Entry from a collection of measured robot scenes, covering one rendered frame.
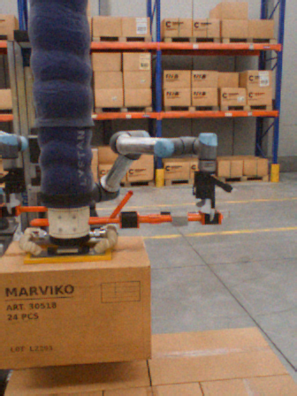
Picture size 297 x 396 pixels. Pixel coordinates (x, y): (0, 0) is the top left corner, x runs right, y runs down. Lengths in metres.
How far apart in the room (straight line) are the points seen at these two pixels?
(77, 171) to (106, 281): 0.44
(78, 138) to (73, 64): 0.27
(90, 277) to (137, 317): 0.25
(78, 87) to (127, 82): 7.36
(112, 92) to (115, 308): 7.51
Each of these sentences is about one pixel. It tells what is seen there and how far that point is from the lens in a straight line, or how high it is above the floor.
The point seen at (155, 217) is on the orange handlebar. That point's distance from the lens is 1.74.
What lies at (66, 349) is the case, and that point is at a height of 0.75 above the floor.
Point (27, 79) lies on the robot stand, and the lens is 2.44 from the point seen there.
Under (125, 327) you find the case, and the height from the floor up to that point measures 0.82.
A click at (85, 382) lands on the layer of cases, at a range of 1.91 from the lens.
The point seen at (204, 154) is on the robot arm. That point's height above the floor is 1.48.
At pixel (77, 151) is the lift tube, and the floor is 1.50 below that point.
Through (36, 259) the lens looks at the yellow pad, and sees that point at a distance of 1.68.
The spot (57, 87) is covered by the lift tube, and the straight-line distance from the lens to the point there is 1.60.
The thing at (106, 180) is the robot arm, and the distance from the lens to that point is 2.30.
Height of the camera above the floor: 1.66
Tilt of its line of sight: 12 degrees down
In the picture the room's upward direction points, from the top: 1 degrees counter-clockwise
